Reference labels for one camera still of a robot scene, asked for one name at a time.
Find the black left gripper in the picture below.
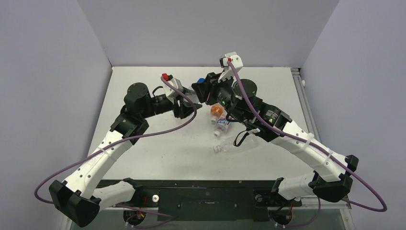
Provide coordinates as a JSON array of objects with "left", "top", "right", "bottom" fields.
[{"left": 141, "top": 87, "right": 202, "bottom": 119}]

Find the orange drink bottle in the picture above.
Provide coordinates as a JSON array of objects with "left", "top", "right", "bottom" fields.
[{"left": 210, "top": 103, "right": 224, "bottom": 125}]

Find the blue label water bottle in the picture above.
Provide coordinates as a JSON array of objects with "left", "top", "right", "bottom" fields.
[{"left": 184, "top": 89, "right": 199, "bottom": 104}]

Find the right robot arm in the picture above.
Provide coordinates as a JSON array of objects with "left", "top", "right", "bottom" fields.
[{"left": 192, "top": 73, "right": 359, "bottom": 205}]

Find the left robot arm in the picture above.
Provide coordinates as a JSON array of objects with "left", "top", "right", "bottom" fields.
[{"left": 49, "top": 80, "right": 202, "bottom": 227}]

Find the white blue label bottle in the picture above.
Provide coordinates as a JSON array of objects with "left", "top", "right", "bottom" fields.
[{"left": 214, "top": 113, "right": 231, "bottom": 138}]

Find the clear empty plastic bottle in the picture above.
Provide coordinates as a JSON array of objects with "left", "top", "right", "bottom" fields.
[{"left": 212, "top": 135, "right": 259, "bottom": 154}]

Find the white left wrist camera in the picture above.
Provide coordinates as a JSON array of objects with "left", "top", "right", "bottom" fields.
[{"left": 161, "top": 73, "right": 183, "bottom": 102}]

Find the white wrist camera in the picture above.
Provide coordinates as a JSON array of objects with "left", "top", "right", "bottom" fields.
[
  {"left": 161, "top": 73, "right": 183, "bottom": 102},
  {"left": 218, "top": 52, "right": 244, "bottom": 83}
]

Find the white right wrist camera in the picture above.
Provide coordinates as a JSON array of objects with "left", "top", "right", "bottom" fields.
[{"left": 218, "top": 52, "right": 244, "bottom": 83}]

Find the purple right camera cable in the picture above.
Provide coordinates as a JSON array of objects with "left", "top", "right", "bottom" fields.
[{"left": 227, "top": 61, "right": 388, "bottom": 213}]

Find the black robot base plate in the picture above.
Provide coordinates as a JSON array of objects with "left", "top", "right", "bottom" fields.
[{"left": 95, "top": 179, "right": 302, "bottom": 223}]

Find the aluminium table edge rail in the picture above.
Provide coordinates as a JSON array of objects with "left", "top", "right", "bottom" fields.
[{"left": 291, "top": 68, "right": 355, "bottom": 230}]

